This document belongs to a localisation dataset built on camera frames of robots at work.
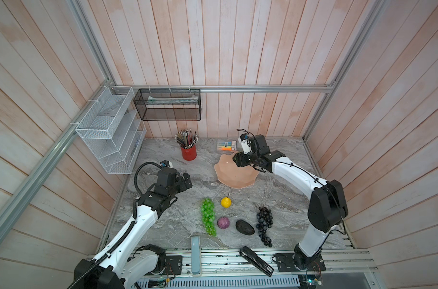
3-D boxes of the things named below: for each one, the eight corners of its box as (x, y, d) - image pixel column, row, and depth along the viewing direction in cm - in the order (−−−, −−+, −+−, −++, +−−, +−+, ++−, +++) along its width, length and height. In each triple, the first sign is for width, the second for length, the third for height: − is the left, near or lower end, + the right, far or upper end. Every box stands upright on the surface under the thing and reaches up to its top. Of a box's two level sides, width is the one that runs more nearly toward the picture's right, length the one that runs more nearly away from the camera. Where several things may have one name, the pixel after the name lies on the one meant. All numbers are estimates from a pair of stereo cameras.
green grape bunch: (203, 237, 83) (202, 234, 78) (201, 203, 93) (200, 198, 89) (217, 236, 83) (217, 232, 79) (213, 202, 94) (213, 197, 89)
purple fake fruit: (216, 224, 86) (216, 221, 83) (223, 217, 88) (223, 214, 85) (223, 231, 84) (224, 229, 80) (230, 224, 86) (231, 221, 83)
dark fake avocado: (233, 229, 85) (234, 226, 81) (236, 221, 87) (237, 217, 84) (251, 238, 82) (253, 235, 79) (254, 229, 85) (256, 226, 81)
